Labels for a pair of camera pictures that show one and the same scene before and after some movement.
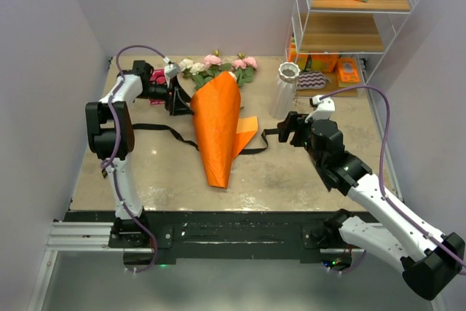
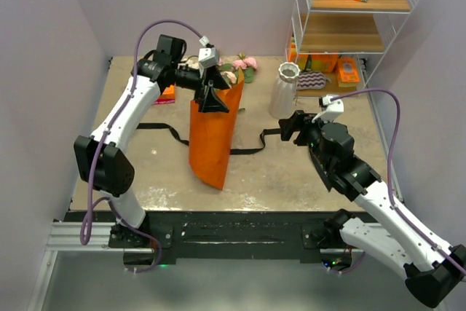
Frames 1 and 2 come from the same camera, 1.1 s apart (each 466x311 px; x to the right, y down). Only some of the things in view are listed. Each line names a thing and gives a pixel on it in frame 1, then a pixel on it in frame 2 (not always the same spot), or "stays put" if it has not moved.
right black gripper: [293, 121] stays put
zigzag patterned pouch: [312, 80] stays put
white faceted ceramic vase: [282, 100] stays put
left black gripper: [174, 103] to [210, 100]
